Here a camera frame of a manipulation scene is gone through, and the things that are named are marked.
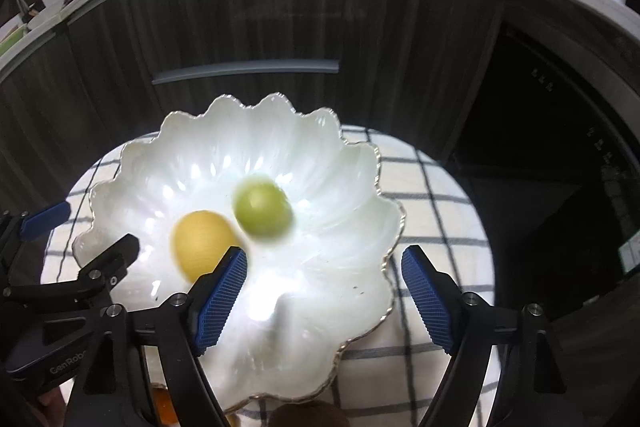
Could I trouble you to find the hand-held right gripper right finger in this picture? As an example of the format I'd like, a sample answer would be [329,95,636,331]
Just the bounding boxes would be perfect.
[401,244,586,427]

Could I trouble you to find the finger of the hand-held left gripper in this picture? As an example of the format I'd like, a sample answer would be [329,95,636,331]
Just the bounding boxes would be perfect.
[0,201,72,268]
[0,233,141,317]

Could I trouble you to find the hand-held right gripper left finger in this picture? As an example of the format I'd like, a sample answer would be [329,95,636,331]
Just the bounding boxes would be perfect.
[65,246,248,427]

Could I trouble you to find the yellow mango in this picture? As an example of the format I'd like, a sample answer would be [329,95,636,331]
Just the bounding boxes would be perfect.
[171,210,242,285]

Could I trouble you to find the white scalloped bowl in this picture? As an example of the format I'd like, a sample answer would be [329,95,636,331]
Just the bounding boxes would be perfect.
[71,93,407,415]

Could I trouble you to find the green round fruit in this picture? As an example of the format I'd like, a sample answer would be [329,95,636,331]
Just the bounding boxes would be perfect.
[233,179,293,240]

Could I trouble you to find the orange tangerine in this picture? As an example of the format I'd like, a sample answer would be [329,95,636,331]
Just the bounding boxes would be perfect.
[151,386,179,426]

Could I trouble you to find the brown kiwi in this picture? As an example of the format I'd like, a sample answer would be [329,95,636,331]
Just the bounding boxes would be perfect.
[270,401,351,427]

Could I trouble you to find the white checked cloth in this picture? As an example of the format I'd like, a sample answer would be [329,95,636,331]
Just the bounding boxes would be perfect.
[40,124,496,427]

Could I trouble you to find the black built-in appliance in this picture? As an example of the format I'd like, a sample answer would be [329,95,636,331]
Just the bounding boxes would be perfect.
[445,19,640,293]

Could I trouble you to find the dark wood kitchen cabinet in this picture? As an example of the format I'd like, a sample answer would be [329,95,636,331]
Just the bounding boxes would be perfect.
[0,0,506,212]

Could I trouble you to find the grey drawer handle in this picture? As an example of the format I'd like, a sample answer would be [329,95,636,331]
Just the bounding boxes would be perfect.
[151,59,341,86]

